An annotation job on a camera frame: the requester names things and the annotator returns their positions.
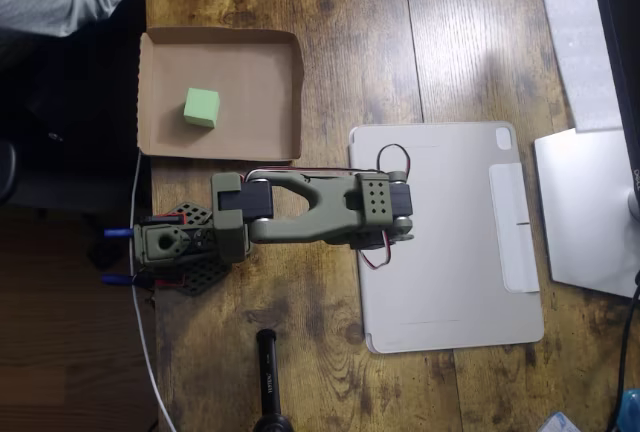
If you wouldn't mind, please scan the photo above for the silver monitor stand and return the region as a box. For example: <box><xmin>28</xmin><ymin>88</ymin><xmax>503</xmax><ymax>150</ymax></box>
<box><xmin>533</xmin><ymin>127</ymin><xmax>640</xmax><ymax>299</ymax></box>

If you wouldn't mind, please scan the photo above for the black office chair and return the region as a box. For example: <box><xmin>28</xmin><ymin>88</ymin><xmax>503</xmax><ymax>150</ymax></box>
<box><xmin>0</xmin><ymin>36</ymin><xmax>151</xmax><ymax>273</ymax></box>

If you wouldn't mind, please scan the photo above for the black computer monitor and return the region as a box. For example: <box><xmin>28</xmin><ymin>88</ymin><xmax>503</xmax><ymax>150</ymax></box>
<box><xmin>587</xmin><ymin>0</ymin><xmax>640</xmax><ymax>203</ymax></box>

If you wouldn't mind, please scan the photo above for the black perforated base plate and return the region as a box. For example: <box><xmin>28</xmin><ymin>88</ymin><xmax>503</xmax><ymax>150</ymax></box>
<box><xmin>149</xmin><ymin>200</ymin><xmax>231</xmax><ymax>298</ymax></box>

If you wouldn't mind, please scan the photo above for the white and blue packet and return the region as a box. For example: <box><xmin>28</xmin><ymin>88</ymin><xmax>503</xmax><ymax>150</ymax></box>
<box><xmin>539</xmin><ymin>411</ymin><xmax>584</xmax><ymax>432</ymax></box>

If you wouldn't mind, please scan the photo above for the white foam sheet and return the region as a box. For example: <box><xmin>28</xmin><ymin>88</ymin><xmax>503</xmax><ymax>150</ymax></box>
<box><xmin>533</xmin><ymin>0</ymin><xmax>624</xmax><ymax>133</ymax></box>

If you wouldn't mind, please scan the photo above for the red and black servo cable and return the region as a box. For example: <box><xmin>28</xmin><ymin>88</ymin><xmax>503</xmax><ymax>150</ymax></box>
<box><xmin>244</xmin><ymin>144</ymin><xmax>412</xmax><ymax>270</ymax></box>

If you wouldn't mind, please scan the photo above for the white cable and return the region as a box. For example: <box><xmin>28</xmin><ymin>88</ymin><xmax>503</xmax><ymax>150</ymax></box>
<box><xmin>128</xmin><ymin>151</ymin><xmax>177</xmax><ymax>432</ymax></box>

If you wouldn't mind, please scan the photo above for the blue round object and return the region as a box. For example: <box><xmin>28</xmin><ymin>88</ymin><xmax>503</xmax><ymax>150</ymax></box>
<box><xmin>618</xmin><ymin>388</ymin><xmax>640</xmax><ymax>432</ymax></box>

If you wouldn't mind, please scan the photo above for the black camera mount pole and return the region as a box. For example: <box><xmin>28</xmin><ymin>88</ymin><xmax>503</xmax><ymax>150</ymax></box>
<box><xmin>252</xmin><ymin>329</ymin><xmax>296</xmax><ymax>432</ymax></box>

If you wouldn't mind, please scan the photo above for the tablet in beige case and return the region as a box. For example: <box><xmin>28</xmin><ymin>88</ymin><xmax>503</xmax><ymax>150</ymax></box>
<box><xmin>348</xmin><ymin>121</ymin><xmax>545</xmax><ymax>355</ymax></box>

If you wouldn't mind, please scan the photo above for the brown cardboard tray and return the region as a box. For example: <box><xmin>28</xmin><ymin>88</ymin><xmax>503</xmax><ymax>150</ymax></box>
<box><xmin>135</xmin><ymin>26</ymin><xmax>307</xmax><ymax>162</ymax></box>

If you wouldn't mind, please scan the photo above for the green foam cube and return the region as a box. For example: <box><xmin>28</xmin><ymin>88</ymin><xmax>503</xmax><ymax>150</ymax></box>
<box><xmin>182</xmin><ymin>87</ymin><xmax>221</xmax><ymax>129</ymax></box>

